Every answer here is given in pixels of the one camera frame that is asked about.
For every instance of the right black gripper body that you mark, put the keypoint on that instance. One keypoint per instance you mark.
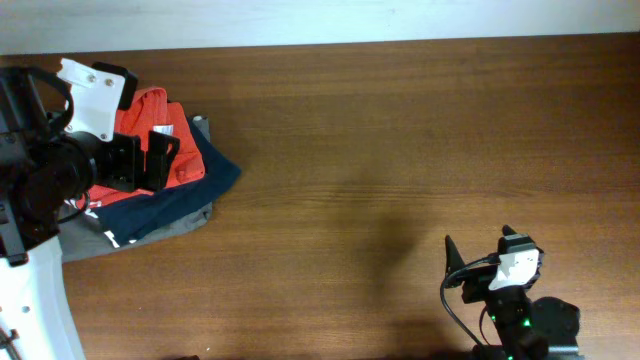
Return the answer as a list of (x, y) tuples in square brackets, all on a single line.
[(508, 303)]

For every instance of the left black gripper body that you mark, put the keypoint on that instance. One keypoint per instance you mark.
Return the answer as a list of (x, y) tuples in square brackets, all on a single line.
[(121, 165)]

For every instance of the red orange t-shirt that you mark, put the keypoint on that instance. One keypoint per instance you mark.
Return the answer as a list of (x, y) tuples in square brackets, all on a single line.
[(151, 110)]

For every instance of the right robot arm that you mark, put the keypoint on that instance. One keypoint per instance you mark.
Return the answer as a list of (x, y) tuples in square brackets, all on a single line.
[(546, 328)]

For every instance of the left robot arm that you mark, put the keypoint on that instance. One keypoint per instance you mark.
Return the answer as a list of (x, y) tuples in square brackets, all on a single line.
[(58, 140)]

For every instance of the folded navy blue t-shirt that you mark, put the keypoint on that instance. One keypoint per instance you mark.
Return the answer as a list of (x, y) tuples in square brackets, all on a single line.
[(129, 221)]

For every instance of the folded grey t-shirt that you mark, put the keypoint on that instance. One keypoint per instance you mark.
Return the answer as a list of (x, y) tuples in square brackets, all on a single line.
[(84, 237)]

